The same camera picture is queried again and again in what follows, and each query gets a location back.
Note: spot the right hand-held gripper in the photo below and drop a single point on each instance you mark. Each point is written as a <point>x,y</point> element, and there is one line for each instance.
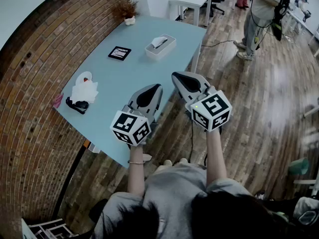
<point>211,111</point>

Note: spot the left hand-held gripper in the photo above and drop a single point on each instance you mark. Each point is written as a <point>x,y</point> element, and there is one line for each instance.
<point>129,127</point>

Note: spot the white tissue sheet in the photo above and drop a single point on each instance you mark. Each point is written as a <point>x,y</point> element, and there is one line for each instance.
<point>157,41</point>

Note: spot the white cloth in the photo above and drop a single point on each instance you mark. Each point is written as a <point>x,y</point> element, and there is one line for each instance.
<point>83,91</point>

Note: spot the person's left forearm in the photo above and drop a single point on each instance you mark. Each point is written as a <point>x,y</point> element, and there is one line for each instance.
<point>136,178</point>

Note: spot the person's right forearm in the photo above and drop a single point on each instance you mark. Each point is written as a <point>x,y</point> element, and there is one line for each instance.
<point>215,158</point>

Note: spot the white rectangular dispenser box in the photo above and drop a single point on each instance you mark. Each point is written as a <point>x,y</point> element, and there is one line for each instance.
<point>164,49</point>

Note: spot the white plate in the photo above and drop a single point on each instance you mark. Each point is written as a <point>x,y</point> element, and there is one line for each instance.
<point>83,75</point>

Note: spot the person's beige shoe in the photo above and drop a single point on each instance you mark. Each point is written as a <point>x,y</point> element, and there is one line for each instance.
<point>167,162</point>
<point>184,160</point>

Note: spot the black stapler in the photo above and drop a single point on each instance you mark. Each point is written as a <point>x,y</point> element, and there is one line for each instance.
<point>78,106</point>

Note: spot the white knobbly vase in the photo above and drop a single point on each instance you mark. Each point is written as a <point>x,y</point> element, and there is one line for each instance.
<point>129,21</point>

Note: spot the pink cloth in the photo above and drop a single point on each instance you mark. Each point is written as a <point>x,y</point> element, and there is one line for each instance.
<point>58,101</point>

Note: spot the dried brown plant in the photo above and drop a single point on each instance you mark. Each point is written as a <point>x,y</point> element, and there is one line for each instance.
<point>125,9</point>

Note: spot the person's light grey shirt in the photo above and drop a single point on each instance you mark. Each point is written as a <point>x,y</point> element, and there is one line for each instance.
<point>174,190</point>

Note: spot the green bin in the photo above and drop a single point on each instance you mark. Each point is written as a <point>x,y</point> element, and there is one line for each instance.
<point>299,167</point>

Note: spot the white shelf unit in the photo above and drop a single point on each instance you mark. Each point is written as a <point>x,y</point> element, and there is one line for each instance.
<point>47,229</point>

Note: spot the black picture frame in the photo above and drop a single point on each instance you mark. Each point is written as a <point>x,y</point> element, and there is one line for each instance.
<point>119,53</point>

